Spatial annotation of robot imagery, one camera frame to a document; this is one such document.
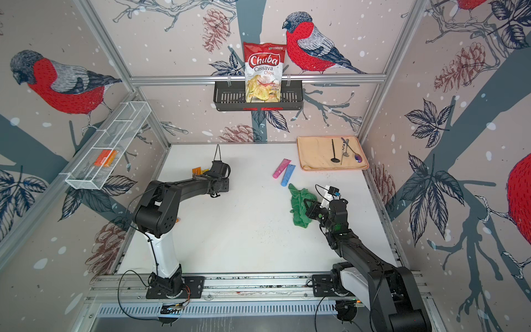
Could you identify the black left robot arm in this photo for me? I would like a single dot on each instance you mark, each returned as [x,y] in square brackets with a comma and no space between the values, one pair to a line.
[157,212]

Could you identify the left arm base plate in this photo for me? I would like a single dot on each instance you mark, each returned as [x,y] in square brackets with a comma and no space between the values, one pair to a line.
[181,287]

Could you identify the black ladle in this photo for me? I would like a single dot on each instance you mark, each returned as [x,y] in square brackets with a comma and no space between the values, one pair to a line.
[334,158]

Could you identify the purple spoon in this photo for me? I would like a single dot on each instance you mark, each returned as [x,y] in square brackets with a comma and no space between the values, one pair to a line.
[357,157]

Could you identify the white wire shelf basket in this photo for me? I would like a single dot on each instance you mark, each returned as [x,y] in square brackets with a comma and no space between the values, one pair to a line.
[125,123]

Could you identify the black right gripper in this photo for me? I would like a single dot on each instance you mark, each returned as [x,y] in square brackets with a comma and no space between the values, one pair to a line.
[312,211]

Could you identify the beige cloth mat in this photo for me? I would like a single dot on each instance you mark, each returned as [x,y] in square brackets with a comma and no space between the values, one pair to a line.
[315,153]

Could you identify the black wall basket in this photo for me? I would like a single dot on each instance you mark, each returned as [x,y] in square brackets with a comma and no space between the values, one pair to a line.
[234,97]

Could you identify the light pink toothpaste tube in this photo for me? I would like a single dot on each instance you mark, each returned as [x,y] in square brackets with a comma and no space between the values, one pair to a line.
[280,169]

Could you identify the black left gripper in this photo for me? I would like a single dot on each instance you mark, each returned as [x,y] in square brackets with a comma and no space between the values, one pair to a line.
[226,181]

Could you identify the light blue toothpaste tube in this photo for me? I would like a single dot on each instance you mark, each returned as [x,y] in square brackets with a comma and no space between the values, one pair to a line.
[288,174]

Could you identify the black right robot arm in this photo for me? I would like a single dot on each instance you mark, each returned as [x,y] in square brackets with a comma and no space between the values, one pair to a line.
[394,300]

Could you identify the orange packet in basket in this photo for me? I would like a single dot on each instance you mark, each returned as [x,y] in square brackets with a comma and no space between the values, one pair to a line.
[106,158]

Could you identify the green microfibre cloth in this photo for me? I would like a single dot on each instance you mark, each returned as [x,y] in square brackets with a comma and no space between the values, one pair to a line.
[299,209]

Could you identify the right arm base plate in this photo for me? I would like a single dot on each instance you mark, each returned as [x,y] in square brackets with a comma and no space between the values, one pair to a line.
[347,284]

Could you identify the aluminium front rail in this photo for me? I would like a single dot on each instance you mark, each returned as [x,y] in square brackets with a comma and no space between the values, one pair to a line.
[217,287]

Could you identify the red cassava chips bag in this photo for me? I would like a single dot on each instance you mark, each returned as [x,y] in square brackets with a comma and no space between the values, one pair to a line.
[263,71]

